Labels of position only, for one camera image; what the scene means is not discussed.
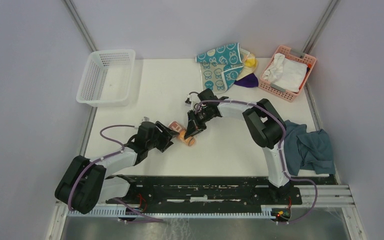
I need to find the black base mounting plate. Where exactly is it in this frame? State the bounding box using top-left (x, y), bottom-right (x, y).
top-left (103, 175), bottom-right (334, 214)

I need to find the teal bunny pattern towel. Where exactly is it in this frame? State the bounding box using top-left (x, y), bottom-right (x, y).
top-left (195, 42), bottom-right (250, 94)

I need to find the purple cloth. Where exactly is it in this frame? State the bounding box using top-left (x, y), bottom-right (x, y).
top-left (234, 73), bottom-right (259, 88)

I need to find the cream rabbit text towel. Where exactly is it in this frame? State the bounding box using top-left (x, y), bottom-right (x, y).
top-left (168, 121), bottom-right (196, 147)

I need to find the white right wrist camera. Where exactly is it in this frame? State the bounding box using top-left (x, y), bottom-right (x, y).
top-left (184, 94), bottom-right (194, 107)

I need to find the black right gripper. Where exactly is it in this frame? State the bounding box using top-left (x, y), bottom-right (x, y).
top-left (185, 106), bottom-right (213, 140)

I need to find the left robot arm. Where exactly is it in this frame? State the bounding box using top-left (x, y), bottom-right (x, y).
top-left (54, 121), bottom-right (179, 214)

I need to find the dark teal cloth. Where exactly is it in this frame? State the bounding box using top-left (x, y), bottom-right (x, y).
top-left (284, 120), bottom-right (336, 176)

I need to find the pink plastic basket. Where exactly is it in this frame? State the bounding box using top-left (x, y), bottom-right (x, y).
top-left (258, 45), bottom-right (317, 103)

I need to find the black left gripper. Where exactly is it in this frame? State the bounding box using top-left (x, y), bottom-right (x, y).
top-left (146, 120), bottom-right (179, 152)

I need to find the yellow cloth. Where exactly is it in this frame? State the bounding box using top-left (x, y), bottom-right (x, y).
top-left (237, 53), bottom-right (259, 80)

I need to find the white toothed cable rail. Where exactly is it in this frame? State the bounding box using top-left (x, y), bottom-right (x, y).
top-left (67, 205), bottom-right (277, 220)

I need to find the white plastic basket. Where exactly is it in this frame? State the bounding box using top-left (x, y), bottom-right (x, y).
top-left (76, 49), bottom-right (136, 108)

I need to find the white cloth in basket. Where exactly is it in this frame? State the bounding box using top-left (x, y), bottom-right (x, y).
top-left (262, 53), bottom-right (308, 93)

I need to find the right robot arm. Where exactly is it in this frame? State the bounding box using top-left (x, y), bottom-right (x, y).
top-left (184, 89), bottom-right (293, 204)

